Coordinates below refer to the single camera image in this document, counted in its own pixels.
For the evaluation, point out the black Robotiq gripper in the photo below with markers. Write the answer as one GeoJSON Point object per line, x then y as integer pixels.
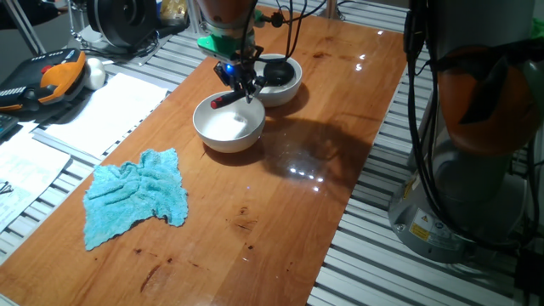
{"type": "Point", "coordinates": [238, 75]}

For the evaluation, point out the black ladle with red band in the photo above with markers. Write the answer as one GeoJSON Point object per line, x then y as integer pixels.
{"type": "Point", "coordinates": [278, 74]}

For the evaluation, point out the white ceramic bowl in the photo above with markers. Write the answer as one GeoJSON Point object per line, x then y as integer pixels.
{"type": "Point", "coordinates": [285, 95]}
{"type": "Point", "coordinates": [229, 136]}

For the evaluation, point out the golden foil packet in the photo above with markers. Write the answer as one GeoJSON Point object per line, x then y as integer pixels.
{"type": "Point", "coordinates": [173, 12]}

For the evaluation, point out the glossy wooden board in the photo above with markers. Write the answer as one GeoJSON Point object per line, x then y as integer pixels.
{"type": "Point", "coordinates": [255, 212]}

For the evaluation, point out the black filament spool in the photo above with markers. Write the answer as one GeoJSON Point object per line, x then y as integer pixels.
{"type": "Point", "coordinates": [123, 21]}

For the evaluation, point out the blank white paper sheet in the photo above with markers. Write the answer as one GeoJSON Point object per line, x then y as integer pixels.
{"type": "Point", "coordinates": [106, 115]}

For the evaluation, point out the white rounded plastic object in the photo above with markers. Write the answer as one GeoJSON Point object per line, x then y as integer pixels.
{"type": "Point", "coordinates": [95, 74]}

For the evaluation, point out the turquoise terry towel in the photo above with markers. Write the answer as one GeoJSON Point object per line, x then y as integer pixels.
{"type": "Point", "coordinates": [127, 195]}

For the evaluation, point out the orange black teach pendant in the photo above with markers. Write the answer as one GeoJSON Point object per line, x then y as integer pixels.
{"type": "Point", "coordinates": [64, 76]}

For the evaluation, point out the thin chrome rod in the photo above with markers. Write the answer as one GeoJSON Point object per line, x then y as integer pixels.
{"type": "Point", "coordinates": [74, 19]}

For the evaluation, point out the printed white paper sheet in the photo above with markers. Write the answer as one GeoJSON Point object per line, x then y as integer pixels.
{"type": "Point", "coordinates": [30, 170]}

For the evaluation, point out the black computer keyboard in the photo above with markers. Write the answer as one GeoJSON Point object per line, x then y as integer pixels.
{"type": "Point", "coordinates": [6, 125]}

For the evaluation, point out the thin framed eyeglasses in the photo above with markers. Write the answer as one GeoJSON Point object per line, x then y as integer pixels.
{"type": "Point", "coordinates": [5, 188]}

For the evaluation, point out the green gripper flange mount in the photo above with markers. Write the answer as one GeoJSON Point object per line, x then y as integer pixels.
{"type": "Point", "coordinates": [217, 44]}

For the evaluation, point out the aluminium frame post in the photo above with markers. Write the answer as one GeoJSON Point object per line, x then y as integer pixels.
{"type": "Point", "coordinates": [331, 10]}

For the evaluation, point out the grey slanted frame strut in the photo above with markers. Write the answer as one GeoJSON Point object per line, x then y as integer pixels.
{"type": "Point", "coordinates": [25, 29]}

